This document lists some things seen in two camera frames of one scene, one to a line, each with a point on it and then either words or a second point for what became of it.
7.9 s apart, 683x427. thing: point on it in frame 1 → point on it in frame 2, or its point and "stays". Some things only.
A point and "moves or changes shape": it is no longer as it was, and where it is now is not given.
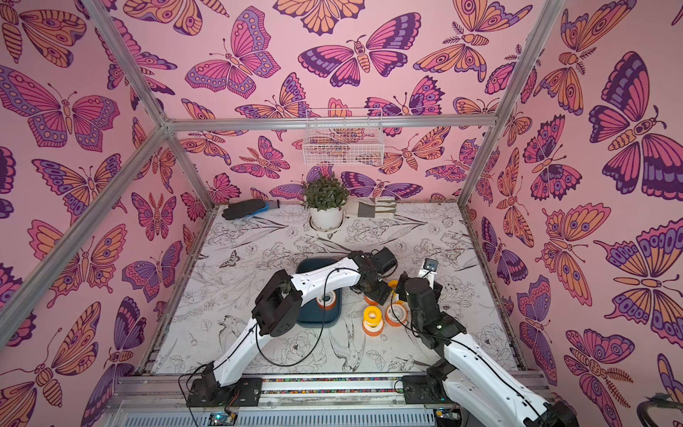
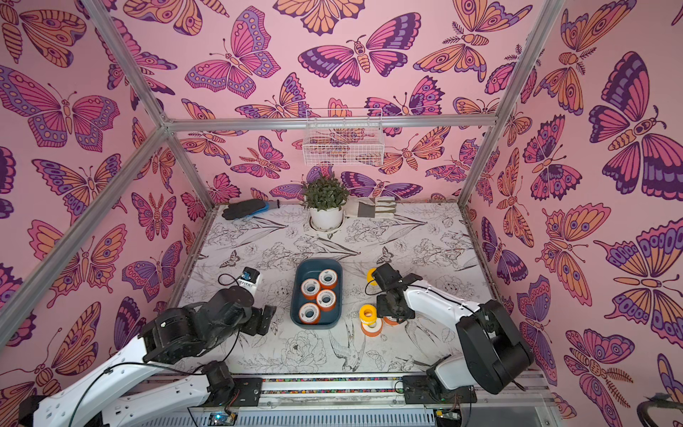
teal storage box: x=310 y=315 stays
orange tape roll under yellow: x=373 y=331 stays
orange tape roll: x=371 y=302 → x=309 y=313
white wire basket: x=348 y=146 stays
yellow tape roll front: x=372 y=316 stays
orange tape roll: x=326 y=301 moves or changes shape
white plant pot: x=326 y=219 stays
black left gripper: x=381 y=297 → x=257 y=326
